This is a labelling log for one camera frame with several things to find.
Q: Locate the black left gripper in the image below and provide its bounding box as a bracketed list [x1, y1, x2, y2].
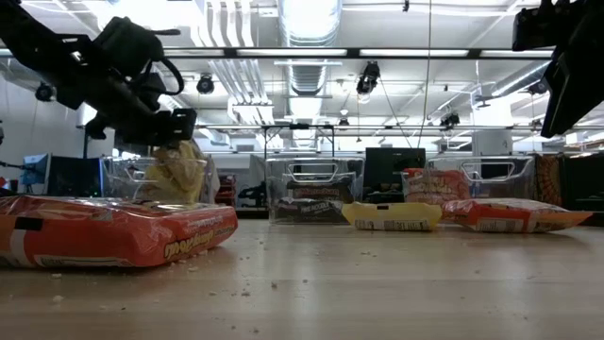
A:
[56, 46, 198, 146]

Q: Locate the red storage rack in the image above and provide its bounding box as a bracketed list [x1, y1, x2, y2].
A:
[215, 173, 237, 210]

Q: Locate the clear plastic bin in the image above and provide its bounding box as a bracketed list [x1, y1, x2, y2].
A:
[102, 156, 209, 204]
[401, 155, 537, 209]
[263, 156, 365, 226]

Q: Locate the yellow Maruchan chicken noodle pack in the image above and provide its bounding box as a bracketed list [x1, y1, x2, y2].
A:
[143, 140, 208, 205]
[342, 201, 444, 232]

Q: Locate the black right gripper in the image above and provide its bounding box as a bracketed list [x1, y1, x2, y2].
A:
[512, 0, 604, 139]

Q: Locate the computer monitor with blue screen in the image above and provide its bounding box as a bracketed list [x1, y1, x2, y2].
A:
[21, 153, 52, 188]

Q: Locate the large black monitor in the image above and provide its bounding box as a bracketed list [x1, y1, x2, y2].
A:
[365, 146, 427, 195]

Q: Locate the dark computer monitor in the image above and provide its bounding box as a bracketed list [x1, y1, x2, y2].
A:
[46, 155, 104, 198]

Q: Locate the black camera cable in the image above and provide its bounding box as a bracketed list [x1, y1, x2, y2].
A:
[150, 27, 186, 98]

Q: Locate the silver ceiling duct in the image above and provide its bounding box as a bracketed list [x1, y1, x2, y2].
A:
[277, 0, 344, 152]

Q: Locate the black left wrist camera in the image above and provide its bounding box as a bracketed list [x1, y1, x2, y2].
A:
[93, 16, 166, 77]

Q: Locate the brown patterned panel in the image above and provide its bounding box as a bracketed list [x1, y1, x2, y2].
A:
[535, 154, 563, 207]

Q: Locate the red Maruchan noodle pack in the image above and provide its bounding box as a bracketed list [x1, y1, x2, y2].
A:
[441, 196, 594, 234]
[403, 167, 473, 207]
[0, 194, 240, 269]

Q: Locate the white cover cloth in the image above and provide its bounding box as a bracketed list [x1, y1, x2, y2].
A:
[205, 155, 222, 204]

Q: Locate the black background equipment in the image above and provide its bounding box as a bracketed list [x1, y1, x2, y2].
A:
[237, 181, 266, 209]

